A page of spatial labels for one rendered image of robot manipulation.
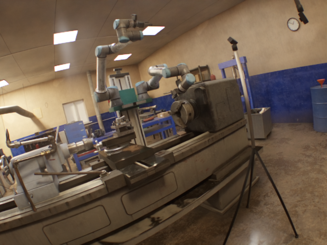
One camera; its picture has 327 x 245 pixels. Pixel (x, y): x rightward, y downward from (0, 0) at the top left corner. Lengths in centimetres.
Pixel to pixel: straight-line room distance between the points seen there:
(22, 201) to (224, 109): 192
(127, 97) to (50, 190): 179
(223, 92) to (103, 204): 149
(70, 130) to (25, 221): 230
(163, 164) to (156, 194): 30
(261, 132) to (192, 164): 244
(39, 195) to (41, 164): 22
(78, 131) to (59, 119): 516
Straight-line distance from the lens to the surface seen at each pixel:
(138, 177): 111
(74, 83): 865
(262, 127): 371
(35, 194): 131
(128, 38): 154
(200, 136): 171
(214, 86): 177
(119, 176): 117
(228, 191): 194
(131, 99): 263
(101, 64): 209
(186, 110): 163
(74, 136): 329
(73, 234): 132
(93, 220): 128
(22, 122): 862
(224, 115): 184
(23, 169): 134
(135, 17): 164
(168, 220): 134
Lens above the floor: 128
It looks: 8 degrees down
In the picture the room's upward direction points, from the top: 14 degrees counter-clockwise
